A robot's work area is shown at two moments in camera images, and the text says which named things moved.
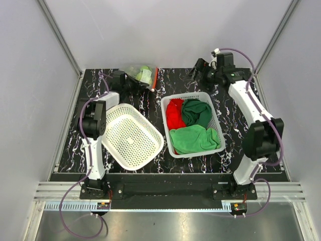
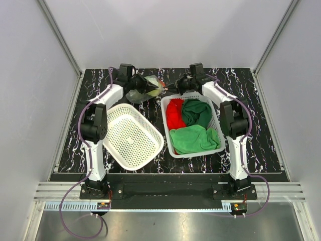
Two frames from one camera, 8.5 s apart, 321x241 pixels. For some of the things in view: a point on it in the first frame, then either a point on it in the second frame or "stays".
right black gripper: (202, 67) -> (173, 88)
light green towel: (194, 138) stays
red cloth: (174, 114) stays
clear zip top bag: (144, 74) -> (136, 96)
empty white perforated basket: (130, 138) stays
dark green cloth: (196, 112) stays
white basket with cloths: (191, 124) stays
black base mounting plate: (166, 191) stays
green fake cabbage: (145, 75) -> (155, 93)
